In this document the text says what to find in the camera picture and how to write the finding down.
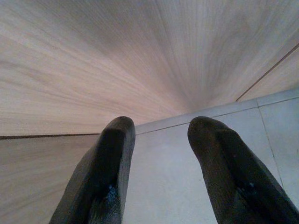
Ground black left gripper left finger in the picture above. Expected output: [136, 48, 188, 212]
[49, 116, 136, 224]

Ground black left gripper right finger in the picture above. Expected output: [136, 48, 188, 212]
[187, 116, 299, 224]

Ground wooden cabinet door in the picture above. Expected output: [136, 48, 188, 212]
[0, 134, 101, 224]
[0, 0, 299, 137]
[235, 45, 299, 102]

